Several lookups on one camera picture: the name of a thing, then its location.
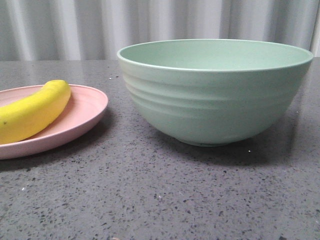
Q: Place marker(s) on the yellow banana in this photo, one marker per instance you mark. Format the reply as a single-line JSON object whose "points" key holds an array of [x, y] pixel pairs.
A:
{"points": [[30, 115]]}

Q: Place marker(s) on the green ribbed bowl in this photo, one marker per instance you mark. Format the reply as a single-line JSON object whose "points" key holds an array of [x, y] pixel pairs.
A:
{"points": [[211, 92]]}

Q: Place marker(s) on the pink plate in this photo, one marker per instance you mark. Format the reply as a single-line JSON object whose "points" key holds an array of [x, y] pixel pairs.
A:
{"points": [[84, 110]]}

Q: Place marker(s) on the white vertical blinds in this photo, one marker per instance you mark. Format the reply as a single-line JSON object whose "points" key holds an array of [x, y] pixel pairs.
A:
{"points": [[36, 30]]}

